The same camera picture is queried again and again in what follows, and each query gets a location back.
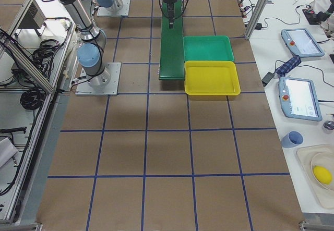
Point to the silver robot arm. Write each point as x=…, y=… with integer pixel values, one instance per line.
x=90, y=54
x=111, y=4

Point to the green plastic tray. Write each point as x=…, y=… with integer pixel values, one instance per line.
x=210, y=47

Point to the green conveyor belt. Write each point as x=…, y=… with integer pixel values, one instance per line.
x=171, y=50

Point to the yellow plastic tray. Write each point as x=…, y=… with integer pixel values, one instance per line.
x=207, y=77

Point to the black power adapter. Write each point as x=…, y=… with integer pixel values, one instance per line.
x=267, y=78

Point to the far teach pendant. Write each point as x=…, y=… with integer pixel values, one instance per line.
x=300, y=42

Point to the teach pendant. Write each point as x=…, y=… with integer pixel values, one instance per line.
x=298, y=99
x=300, y=42

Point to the blue checkered cloth pouch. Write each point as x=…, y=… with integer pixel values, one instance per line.
x=288, y=66

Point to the near teach pendant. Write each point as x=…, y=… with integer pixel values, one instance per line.
x=298, y=99

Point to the blue plastic cup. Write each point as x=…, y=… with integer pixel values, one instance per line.
x=292, y=139

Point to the beige tray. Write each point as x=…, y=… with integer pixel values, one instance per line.
x=305, y=155

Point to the white bowl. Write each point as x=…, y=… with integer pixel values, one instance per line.
x=324, y=159

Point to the yellow lemon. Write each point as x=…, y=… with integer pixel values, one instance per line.
x=322, y=174

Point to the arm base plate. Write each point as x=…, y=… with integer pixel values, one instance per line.
x=102, y=85
x=123, y=12

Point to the aluminium frame post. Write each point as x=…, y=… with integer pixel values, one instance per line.
x=255, y=18

